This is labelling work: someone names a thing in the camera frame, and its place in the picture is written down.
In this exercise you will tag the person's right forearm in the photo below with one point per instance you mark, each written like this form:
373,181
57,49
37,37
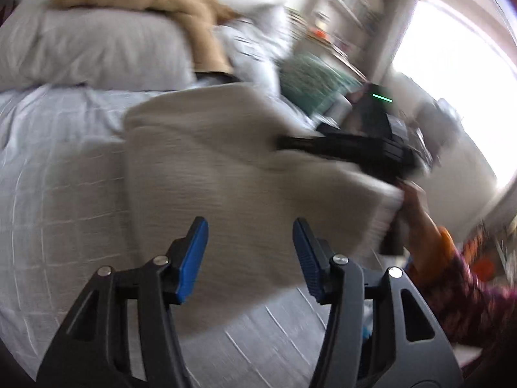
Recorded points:
456,291

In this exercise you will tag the person's right hand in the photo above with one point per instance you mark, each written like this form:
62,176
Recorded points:
412,200

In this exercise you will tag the light grey checked duvet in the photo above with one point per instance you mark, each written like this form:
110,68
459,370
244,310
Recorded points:
60,178

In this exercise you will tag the green patterned pillow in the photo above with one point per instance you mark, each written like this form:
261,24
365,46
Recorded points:
311,81

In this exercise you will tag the bookshelf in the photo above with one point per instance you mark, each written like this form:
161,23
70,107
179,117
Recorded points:
355,12

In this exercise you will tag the bright window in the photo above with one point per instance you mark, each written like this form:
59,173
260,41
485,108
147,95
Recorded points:
456,89

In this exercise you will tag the grey patterned pillow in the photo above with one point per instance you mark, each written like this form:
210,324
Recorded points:
254,48

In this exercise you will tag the cream fleece jacket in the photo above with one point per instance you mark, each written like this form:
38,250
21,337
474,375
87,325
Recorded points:
226,178

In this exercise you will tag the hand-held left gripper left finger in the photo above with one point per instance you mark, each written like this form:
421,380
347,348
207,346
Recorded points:
192,262

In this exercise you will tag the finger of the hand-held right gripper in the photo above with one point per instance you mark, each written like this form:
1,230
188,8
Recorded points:
303,144

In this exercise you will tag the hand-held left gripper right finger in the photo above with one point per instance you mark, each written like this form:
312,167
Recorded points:
309,262

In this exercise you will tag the tan plush blanket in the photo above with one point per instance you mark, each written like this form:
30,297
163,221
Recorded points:
169,0

